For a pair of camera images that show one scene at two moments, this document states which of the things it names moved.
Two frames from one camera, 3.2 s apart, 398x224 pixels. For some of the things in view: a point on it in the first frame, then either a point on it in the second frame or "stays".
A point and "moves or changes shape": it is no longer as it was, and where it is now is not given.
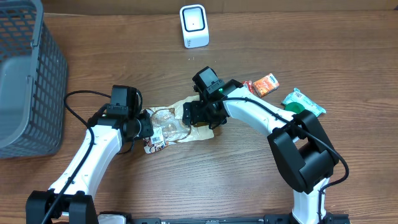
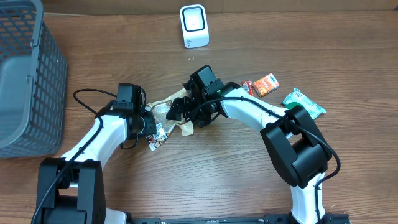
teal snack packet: [298, 96] stays
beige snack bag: [168, 129] moves or changes shape
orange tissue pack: [265, 84] stays
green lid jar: [295, 107] stays
